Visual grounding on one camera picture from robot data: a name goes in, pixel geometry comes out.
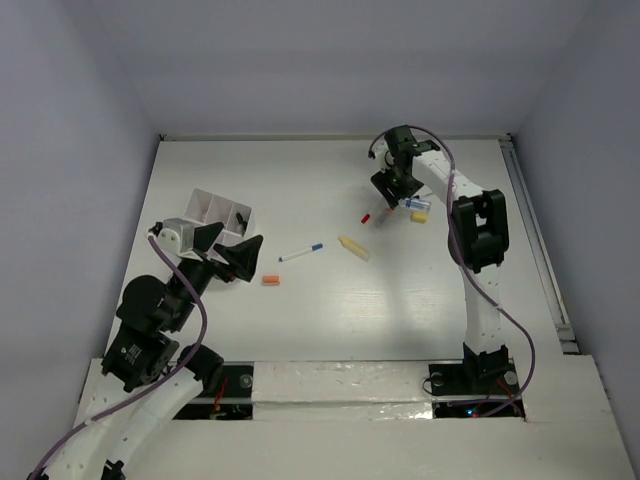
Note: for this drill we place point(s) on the black scissors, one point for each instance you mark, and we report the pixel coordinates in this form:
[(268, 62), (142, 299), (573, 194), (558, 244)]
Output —
[(242, 222)]

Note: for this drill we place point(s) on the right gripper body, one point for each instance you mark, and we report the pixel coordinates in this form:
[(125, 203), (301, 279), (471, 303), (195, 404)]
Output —
[(402, 184)]

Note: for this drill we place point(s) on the blue capped white marker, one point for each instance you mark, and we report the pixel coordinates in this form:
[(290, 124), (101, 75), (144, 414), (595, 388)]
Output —
[(296, 254)]

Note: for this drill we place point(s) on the yellow eraser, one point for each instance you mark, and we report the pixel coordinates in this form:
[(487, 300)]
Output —
[(419, 217)]

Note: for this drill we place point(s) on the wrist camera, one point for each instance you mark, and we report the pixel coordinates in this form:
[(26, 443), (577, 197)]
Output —
[(380, 153), (174, 235)]

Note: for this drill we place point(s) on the yellow glue tube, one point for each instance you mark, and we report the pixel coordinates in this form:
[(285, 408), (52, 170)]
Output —
[(355, 248)]

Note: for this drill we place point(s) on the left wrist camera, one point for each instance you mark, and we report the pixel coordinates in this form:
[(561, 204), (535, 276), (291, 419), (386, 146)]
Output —
[(174, 235)]

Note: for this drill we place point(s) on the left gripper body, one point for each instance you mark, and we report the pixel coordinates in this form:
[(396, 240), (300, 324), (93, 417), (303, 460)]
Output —
[(202, 271)]

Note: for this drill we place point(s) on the orange eraser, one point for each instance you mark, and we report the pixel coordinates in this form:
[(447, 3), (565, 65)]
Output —
[(271, 280)]

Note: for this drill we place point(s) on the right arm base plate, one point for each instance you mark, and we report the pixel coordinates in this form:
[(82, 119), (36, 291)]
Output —
[(454, 394)]

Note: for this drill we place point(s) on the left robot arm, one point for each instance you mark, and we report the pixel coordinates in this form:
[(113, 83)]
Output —
[(157, 362)]

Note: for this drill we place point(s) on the grey pencil shaped case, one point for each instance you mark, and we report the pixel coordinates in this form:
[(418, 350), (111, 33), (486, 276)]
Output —
[(383, 217)]

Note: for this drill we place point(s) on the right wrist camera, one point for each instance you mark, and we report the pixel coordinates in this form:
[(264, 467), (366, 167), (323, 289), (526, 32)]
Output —
[(380, 153)]

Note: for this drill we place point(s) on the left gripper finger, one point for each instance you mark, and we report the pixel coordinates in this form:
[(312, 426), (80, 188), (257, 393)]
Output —
[(241, 259), (205, 236)]

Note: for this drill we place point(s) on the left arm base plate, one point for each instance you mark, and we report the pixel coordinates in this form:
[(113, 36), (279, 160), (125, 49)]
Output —
[(230, 401)]

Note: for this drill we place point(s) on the aluminium rail right side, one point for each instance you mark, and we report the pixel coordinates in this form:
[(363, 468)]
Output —
[(564, 329)]

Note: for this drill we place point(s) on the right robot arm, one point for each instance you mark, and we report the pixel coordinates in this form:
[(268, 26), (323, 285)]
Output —
[(478, 239)]

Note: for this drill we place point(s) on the white divided organizer tray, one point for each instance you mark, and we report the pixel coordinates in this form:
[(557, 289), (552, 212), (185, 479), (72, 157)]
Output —
[(204, 208)]

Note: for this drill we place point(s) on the blue clear glue bottle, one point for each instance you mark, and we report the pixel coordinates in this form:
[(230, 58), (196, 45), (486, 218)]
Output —
[(415, 204)]

